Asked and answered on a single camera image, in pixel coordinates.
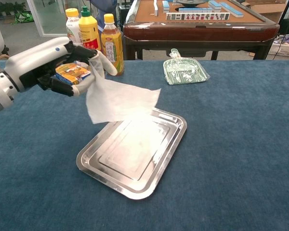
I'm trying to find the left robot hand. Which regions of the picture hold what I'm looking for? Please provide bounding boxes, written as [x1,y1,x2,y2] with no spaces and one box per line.
[5,36,118,98]

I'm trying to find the brown mahjong table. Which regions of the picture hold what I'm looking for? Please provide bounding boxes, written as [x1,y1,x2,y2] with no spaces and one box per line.
[122,0,280,61]

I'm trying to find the yellow bottle green cap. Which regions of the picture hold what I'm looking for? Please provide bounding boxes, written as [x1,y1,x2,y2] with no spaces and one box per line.
[78,6,102,52]

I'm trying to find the stainless steel tray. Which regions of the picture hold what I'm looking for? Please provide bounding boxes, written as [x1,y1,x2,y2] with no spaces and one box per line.
[76,107,188,200]

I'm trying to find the blue yellow snack box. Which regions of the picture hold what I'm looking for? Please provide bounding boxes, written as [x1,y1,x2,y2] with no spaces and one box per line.
[54,63,92,85]

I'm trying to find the white paper towel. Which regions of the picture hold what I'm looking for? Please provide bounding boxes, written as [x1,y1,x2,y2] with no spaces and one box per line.
[86,61,161,125]

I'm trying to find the white framed glass partition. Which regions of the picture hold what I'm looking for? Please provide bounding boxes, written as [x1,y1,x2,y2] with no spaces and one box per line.
[26,0,68,38]

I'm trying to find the face-up mahjong tile row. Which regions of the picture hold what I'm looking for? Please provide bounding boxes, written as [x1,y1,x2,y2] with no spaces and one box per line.
[166,12,231,21]

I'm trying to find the green bag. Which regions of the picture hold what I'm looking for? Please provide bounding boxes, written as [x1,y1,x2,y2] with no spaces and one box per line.
[13,11,35,25]

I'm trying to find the white bottle yellow cap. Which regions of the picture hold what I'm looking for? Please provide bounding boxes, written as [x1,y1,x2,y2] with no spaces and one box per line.
[65,8,83,47]

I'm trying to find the wide blue mahjong tile stack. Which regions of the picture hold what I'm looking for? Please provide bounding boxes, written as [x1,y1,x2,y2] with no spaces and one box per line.
[208,0,223,11]

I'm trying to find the green potted plants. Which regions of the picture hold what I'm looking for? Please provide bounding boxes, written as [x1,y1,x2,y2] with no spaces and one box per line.
[0,1,27,17]

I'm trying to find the green dustpan in plastic bag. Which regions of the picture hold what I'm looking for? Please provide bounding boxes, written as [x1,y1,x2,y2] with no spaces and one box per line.
[163,48,210,86]

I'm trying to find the white plastic basket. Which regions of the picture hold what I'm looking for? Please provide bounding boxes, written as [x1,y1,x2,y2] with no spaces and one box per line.
[268,36,289,58]

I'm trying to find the amber tea bottle yellow cap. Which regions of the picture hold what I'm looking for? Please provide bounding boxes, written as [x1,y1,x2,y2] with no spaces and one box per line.
[101,13,125,77]

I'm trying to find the blue table cloth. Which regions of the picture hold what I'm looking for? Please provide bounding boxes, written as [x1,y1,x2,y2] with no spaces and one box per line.
[0,60,289,231]

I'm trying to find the long blue mahjong tile row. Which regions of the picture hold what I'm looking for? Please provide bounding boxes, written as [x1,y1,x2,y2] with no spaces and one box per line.
[220,2,245,18]

